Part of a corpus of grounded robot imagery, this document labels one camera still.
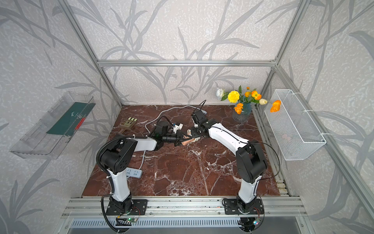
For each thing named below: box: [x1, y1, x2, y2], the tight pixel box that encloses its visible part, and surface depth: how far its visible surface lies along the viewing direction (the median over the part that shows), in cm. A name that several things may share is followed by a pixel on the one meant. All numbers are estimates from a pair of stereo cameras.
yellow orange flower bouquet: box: [215, 85, 282, 115], surface depth 88 cm
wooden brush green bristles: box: [118, 117, 138, 134], surface depth 107 cm
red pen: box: [74, 117, 86, 130], surface depth 71 cm
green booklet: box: [46, 101, 96, 137], surface depth 71 cm
